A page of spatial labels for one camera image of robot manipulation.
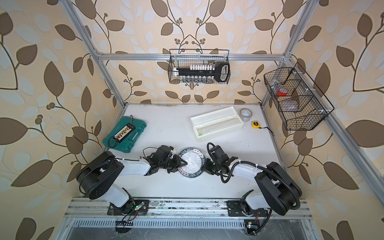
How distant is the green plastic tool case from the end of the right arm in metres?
0.52

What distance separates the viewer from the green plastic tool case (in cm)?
94

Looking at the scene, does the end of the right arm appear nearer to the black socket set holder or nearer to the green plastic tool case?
the black socket set holder

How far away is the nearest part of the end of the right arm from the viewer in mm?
662

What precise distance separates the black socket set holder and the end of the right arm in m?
0.39

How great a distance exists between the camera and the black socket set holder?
824 millimetres
